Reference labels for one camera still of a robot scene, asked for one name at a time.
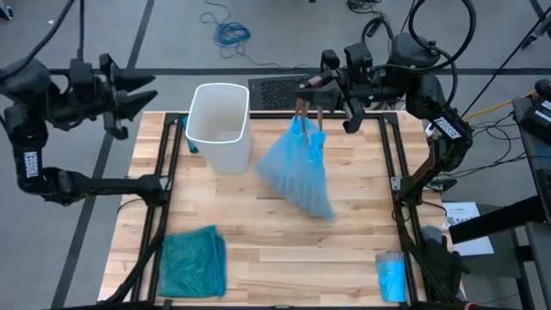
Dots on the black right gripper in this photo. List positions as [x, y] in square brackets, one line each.
[357, 88]

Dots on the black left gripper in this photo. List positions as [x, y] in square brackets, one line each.
[109, 99]

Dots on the light blue trash bag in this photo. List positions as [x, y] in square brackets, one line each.
[297, 172]

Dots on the white plastic trash bin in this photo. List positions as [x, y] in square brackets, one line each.
[219, 129]

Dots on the large teal cloth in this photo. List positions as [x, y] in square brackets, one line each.
[191, 262]

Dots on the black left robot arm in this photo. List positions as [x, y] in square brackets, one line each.
[86, 185]

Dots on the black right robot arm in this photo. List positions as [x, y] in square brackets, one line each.
[447, 129]

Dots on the black perforated metal case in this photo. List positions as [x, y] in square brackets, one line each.
[275, 92]

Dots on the black power strip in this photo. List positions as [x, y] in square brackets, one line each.
[374, 26]

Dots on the white printed sheet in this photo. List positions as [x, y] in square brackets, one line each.
[462, 213]

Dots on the black box device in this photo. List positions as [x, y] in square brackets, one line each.
[536, 116]

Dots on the black stand leg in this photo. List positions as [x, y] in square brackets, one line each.
[536, 28]

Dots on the black aluminium rig frame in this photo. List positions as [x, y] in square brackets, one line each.
[280, 115]

